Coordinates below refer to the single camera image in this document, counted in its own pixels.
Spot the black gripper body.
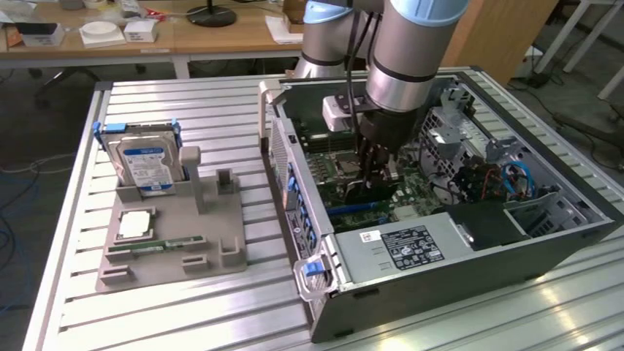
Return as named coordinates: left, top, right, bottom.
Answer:
left=357, top=107, right=418, bottom=153

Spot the black graphics card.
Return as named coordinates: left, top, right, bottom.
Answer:
left=338, top=175, right=398, bottom=206

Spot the blue expansion slot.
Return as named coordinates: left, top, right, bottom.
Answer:
left=326, top=202, right=382, bottom=217

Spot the CPU socket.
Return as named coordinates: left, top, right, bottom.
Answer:
left=330, top=150, right=362, bottom=181

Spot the green motherboard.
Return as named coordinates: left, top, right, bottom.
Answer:
left=296, top=124, right=450, bottom=233

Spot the metal disk bay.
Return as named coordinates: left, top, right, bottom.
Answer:
left=418, top=105, right=494, bottom=173

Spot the grey power supply unit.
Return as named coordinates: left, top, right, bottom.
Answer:
left=333, top=213, right=477, bottom=284

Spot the blue case latch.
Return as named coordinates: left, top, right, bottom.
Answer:
left=301, top=260, right=325, bottom=281

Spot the wooden cabinet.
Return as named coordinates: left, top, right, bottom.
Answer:
left=437, top=0, right=561, bottom=86

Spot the white paper stack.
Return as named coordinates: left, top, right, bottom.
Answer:
left=264, top=14, right=306, bottom=45

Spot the open black PC case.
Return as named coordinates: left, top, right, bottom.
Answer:
left=257, top=71, right=616, bottom=344

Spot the cardboard box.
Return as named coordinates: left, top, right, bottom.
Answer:
left=281, top=0, right=309, bottom=25

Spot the wooden desk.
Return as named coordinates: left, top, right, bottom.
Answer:
left=0, top=0, right=440, bottom=70

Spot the silver hard disk blue label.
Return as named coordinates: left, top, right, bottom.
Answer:
left=108, top=135, right=177, bottom=195

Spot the black lamp base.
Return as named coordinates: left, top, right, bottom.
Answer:
left=185, top=0, right=237, bottom=29

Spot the green RAM stick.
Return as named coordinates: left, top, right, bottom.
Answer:
left=108, top=236, right=205, bottom=254

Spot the grey parts rack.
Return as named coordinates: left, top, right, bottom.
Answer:
left=98, top=145, right=249, bottom=293

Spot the silver CPU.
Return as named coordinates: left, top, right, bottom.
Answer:
left=118, top=211, right=154, bottom=239

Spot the blue disk caddy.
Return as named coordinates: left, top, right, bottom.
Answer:
left=92, top=119, right=182, bottom=154

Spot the small white box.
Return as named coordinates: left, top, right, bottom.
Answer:
left=121, top=19, right=160, bottom=42

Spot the white round container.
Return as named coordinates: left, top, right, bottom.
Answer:
left=77, top=20, right=128, bottom=48

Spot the white box black lid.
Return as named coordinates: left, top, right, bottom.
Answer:
left=13, top=22, right=65, bottom=47

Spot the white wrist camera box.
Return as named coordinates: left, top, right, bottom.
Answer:
left=321, top=95, right=372, bottom=134

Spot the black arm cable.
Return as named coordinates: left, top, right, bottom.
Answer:
left=344, top=10, right=384, bottom=147

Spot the red wire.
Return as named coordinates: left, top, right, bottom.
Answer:
left=478, top=165, right=504, bottom=200

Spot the blue wire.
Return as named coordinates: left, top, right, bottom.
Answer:
left=501, top=162, right=538, bottom=200

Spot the white table frame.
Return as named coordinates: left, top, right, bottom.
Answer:
left=532, top=0, right=624, bottom=100

